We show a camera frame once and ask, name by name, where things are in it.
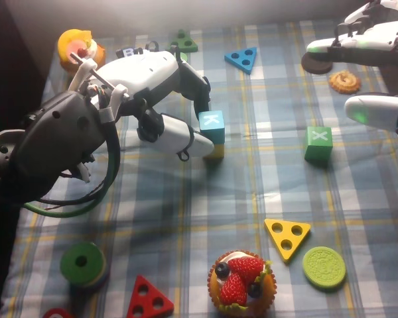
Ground green sandwich cookie toy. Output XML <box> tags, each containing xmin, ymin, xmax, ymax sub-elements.
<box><xmin>302</xmin><ymin>246</ymin><xmax>348</xmax><ymax>292</ymax></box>

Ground golden swirl butter cookie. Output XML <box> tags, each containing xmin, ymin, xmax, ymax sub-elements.
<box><xmin>328</xmin><ymin>70</ymin><xmax>362</xmax><ymax>96</ymax></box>

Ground teal cube block letter K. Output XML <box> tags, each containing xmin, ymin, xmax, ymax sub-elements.
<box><xmin>198</xmin><ymin>110</ymin><xmax>226</xmax><ymax>145</ymax></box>

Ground orange toy cupcake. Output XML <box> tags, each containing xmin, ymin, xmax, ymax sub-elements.
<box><xmin>58</xmin><ymin>28</ymin><xmax>106</xmax><ymax>79</ymax></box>

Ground green stacking ring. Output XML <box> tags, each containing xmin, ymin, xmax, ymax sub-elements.
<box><xmin>59</xmin><ymin>241</ymin><xmax>106</xmax><ymax>285</ymax></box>

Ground blue plaid tablecloth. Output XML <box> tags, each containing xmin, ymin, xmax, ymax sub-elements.
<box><xmin>0</xmin><ymin>21</ymin><xmax>398</xmax><ymax>318</ymax></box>

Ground blue cylinder block letter R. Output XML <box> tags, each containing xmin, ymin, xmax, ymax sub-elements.
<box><xmin>115</xmin><ymin>47</ymin><xmax>143</xmax><ymax>60</ymax></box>

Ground red triangle block three holes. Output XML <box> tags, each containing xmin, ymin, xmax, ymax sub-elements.
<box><xmin>126</xmin><ymin>274</ymin><xmax>175</xmax><ymax>318</ymax></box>

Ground blue triangle block three holes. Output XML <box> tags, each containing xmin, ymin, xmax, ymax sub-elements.
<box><xmin>224</xmin><ymin>46</ymin><xmax>258</xmax><ymax>76</ymax></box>

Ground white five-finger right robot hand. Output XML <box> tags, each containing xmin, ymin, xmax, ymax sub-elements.
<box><xmin>306</xmin><ymin>0</ymin><xmax>398</xmax><ymax>136</ymax></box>

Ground red ring block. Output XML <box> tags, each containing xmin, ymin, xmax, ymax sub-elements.
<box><xmin>42</xmin><ymin>307</ymin><xmax>74</xmax><ymax>318</ymax></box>

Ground yellow triangle block three holes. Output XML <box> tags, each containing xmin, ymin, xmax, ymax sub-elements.
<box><xmin>263</xmin><ymin>218</ymin><xmax>312</xmax><ymax>265</ymax></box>

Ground yellow cube block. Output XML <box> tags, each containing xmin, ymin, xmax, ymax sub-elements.
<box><xmin>204</xmin><ymin>142</ymin><xmax>226</xmax><ymax>160</ymax></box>

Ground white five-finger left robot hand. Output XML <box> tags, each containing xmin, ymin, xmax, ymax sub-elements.
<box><xmin>94</xmin><ymin>40</ymin><xmax>216</xmax><ymax>163</ymax></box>

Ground dark chocolate round cookie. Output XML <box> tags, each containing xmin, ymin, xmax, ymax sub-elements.
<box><xmin>300</xmin><ymin>52</ymin><xmax>333</xmax><ymax>74</ymax></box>

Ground green triangle block three holes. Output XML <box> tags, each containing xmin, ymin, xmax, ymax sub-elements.
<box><xmin>168</xmin><ymin>29</ymin><xmax>198</xmax><ymax>54</ymax></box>

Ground strawberry fruit tart toy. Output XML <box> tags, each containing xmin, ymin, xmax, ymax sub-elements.
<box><xmin>208</xmin><ymin>250</ymin><xmax>277</xmax><ymax>314</ymax></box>

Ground green cube block letter X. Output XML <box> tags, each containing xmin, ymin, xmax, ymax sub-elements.
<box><xmin>304</xmin><ymin>126</ymin><xmax>333</xmax><ymax>166</ymax></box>

